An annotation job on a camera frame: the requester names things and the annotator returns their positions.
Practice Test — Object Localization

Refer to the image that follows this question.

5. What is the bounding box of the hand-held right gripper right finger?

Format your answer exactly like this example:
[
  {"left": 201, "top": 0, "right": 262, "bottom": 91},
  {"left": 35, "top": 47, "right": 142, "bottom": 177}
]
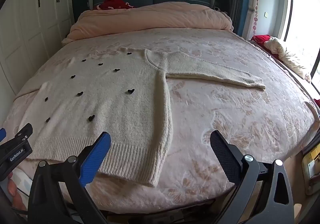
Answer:
[{"left": 210, "top": 130, "right": 295, "bottom": 224}]

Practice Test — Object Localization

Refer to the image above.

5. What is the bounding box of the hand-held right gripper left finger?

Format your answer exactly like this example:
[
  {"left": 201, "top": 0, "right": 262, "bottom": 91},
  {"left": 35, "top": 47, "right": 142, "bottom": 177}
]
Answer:
[{"left": 27, "top": 132, "right": 112, "bottom": 224}]

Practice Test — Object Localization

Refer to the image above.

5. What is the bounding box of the cream sweater with black hearts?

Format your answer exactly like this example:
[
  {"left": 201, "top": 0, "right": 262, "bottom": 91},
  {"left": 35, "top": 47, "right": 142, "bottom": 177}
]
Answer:
[{"left": 19, "top": 48, "right": 266, "bottom": 187}]

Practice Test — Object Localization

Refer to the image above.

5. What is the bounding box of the person's left hand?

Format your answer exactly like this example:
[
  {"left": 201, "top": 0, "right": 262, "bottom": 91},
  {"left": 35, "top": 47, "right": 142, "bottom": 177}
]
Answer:
[{"left": 7, "top": 171, "right": 27, "bottom": 212}]

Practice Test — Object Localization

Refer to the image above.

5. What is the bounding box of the butterfly printed bed blanket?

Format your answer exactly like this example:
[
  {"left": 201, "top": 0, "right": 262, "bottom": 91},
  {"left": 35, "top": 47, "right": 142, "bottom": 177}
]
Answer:
[{"left": 0, "top": 27, "right": 320, "bottom": 214}]

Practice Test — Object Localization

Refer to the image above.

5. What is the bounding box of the yellow box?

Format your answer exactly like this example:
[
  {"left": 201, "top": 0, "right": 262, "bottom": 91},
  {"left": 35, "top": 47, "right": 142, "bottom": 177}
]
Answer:
[{"left": 301, "top": 144, "right": 320, "bottom": 184}]

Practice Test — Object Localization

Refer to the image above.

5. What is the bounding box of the white wardrobe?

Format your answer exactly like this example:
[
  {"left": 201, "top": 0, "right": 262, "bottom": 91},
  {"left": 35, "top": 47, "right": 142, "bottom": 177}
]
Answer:
[{"left": 0, "top": 0, "right": 75, "bottom": 95}]

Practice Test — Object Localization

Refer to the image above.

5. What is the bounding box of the white crumpled blanket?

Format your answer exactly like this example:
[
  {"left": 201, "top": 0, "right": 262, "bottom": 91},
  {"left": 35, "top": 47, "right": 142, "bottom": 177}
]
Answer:
[{"left": 264, "top": 37, "right": 312, "bottom": 82}]

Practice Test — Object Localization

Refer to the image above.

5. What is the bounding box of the red hanging garland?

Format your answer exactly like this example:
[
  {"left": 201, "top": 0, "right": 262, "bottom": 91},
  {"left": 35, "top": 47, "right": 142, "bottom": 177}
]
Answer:
[{"left": 252, "top": 0, "right": 260, "bottom": 37}]

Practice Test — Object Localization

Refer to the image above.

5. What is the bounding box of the pink duvet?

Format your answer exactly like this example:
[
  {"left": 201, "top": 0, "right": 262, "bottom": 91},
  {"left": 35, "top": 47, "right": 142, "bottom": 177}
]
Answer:
[{"left": 62, "top": 1, "right": 234, "bottom": 45}]

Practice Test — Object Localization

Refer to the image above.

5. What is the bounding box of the red pillow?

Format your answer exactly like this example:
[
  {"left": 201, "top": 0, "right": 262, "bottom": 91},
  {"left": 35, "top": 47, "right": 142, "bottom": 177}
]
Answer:
[{"left": 96, "top": 0, "right": 137, "bottom": 10}]

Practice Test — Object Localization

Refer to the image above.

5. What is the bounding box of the window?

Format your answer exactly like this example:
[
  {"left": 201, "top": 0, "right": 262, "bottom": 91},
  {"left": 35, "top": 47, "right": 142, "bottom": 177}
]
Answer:
[{"left": 285, "top": 0, "right": 320, "bottom": 85}]

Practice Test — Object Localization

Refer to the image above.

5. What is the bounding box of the black cable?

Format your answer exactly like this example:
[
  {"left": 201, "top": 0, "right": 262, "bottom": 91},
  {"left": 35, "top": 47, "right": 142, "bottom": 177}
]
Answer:
[{"left": 10, "top": 205, "right": 29, "bottom": 216}]

